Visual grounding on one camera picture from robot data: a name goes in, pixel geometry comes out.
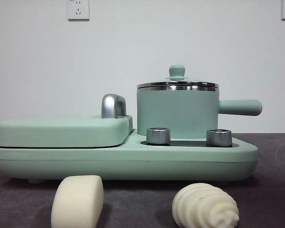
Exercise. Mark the glass pot lid green knob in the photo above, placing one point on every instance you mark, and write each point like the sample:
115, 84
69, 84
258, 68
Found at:
177, 71

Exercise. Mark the smooth white steamed bun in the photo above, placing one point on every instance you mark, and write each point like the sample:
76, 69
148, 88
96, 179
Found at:
77, 202

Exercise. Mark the swirled white steamed bun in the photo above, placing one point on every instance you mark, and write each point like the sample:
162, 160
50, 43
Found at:
204, 206

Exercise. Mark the silver control knob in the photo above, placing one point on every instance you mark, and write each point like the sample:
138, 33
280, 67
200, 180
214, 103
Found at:
219, 137
158, 136

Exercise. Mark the green breakfast machine base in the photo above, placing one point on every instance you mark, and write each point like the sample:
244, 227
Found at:
133, 164

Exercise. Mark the green hinged griddle lid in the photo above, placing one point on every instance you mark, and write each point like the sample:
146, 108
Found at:
61, 130

